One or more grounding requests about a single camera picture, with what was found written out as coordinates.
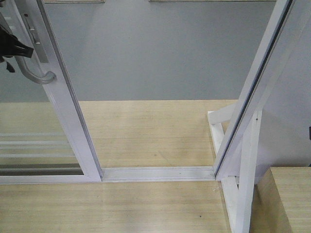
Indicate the light wooden box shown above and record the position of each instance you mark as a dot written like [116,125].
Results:
[282,201]

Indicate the white door frame with brace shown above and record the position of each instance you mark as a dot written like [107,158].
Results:
[268,125]

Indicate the white framed sliding glass door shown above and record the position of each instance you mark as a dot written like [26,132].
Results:
[43,134]

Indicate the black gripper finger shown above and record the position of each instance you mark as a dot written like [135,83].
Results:
[25,51]

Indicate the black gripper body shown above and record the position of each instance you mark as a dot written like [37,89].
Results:
[9,44]

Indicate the grey door handle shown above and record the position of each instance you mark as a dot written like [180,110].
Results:
[43,79]

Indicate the light wooden platform board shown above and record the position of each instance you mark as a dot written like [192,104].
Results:
[156,156]

